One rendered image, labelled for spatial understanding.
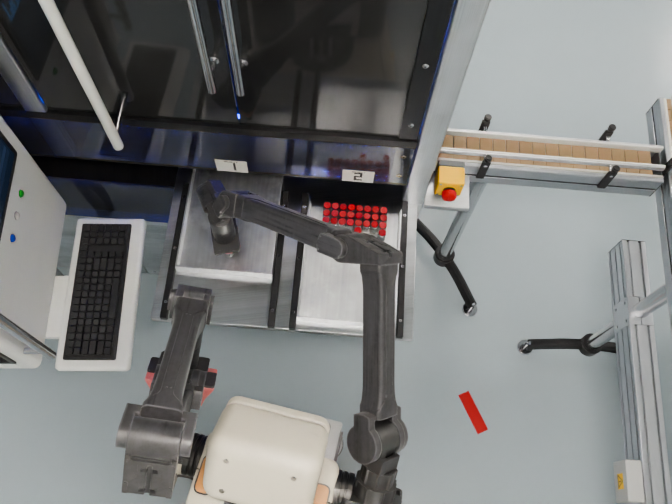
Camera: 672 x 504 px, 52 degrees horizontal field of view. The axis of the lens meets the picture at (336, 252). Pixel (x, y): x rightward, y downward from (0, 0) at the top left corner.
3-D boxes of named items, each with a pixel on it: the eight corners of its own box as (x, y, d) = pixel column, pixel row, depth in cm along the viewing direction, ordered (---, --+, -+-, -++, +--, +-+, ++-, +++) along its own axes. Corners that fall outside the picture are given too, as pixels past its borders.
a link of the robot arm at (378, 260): (377, 235, 128) (410, 234, 136) (325, 233, 138) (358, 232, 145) (376, 470, 131) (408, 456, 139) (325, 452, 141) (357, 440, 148)
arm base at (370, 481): (340, 505, 136) (399, 520, 135) (348, 470, 133) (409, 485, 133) (344, 481, 144) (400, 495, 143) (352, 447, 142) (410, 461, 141)
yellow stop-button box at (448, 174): (434, 172, 193) (438, 159, 186) (459, 174, 193) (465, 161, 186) (433, 196, 190) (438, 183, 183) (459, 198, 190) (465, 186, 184)
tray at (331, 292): (309, 206, 197) (309, 200, 193) (400, 214, 196) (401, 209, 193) (296, 320, 184) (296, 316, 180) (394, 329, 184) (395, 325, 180)
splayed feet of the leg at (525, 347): (516, 337, 275) (526, 327, 262) (641, 347, 275) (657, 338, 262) (517, 357, 272) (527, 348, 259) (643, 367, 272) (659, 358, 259)
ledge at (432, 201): (424, 166, 205) (425, 162, 203) (468, 169, 205) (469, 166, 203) (423, 208, 200) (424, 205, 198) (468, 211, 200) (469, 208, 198)
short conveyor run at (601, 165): (421, 182, 205) (429, 155, 190) (422, 138, 211) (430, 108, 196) (650, 201, 205) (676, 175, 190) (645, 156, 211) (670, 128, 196)
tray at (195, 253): (196, 162, 201) (194, 156, 198) (284, 169, 201) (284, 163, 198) (177, 270, 188) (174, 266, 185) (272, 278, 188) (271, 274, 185)
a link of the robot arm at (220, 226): (212, 228, 164) (234, 219, 165) (202, 204, 166) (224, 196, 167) (216, 240, 170) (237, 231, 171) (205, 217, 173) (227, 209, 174)
